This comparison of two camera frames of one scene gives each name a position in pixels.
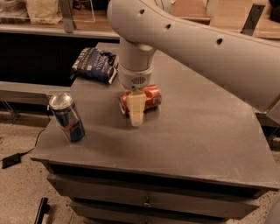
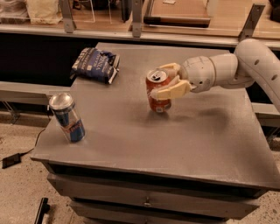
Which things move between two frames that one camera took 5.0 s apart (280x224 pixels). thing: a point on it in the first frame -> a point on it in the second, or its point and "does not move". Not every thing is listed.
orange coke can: x=152 y=99 -> x=157 y=78
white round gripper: x=135 y=79 -> x=196 y=73
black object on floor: x=43 y=208 does not move
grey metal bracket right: x=252 y=20 does not move
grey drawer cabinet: x=201 y=157 does not move
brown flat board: x=194 y=10 does not move
